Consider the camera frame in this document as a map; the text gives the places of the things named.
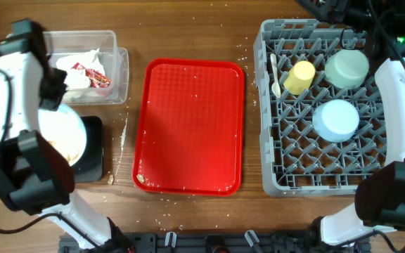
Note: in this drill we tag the green bowl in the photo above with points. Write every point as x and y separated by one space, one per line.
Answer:
347 69

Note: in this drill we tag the white plastic spoon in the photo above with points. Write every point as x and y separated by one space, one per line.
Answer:
275 87

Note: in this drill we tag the red serving tray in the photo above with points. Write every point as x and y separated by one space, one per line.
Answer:
190 133

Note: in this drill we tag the grey dishwasher rack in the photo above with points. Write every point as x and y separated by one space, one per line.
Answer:
295 159

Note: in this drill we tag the light blue bowl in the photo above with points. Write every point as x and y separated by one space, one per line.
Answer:
335 121

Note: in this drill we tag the nut shell on table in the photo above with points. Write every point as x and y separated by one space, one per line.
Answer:
111 180

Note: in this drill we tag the light blue plate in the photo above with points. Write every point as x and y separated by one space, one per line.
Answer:
64 125

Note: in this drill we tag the food scraps on plate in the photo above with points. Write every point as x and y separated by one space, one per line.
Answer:
70 152

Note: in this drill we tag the black plastic tray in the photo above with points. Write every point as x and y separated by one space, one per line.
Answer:
89 167

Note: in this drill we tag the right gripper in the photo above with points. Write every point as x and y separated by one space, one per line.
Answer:
337 7

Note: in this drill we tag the red snack wrapper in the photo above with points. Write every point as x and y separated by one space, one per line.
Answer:
90 77

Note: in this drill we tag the clear plastic waste bin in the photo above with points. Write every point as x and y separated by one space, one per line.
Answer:
114 59

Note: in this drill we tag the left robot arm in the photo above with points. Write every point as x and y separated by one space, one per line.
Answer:
34 177

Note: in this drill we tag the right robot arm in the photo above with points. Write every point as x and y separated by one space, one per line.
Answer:
379 201

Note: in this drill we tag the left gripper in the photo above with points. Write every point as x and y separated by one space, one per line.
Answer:
52 102

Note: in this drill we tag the yellow plastic cup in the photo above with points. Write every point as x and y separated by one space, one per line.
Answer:
300 77

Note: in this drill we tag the nut shell on tray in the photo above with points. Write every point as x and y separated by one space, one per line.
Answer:
140 178

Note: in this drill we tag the white napkin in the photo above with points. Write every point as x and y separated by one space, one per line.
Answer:
75 90

